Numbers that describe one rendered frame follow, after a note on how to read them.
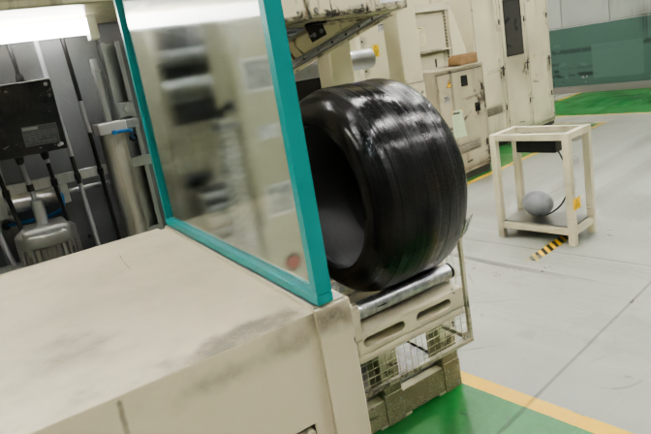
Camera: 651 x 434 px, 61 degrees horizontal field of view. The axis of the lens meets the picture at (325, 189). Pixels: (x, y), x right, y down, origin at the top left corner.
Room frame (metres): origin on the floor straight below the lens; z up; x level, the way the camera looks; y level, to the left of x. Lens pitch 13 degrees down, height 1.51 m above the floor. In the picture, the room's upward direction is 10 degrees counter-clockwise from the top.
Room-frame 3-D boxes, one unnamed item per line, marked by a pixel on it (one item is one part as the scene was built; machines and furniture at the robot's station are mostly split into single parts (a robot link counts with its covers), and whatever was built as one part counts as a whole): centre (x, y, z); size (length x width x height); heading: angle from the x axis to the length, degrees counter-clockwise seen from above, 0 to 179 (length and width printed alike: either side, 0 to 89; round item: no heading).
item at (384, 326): (1.35, -0.15, 0.83); 0.36 x 0.09 x 0.06; 120
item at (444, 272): (1.36, -0.15, 0.90); 0.35 x 0.05 x 0.05; 120
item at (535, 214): (3.95, -1.59, 0.40); 0.60 x 0.35 x 0.80; 40
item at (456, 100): (6.27, -1.47, 0.62); 0.91 x 0.58 x 1.25; 130
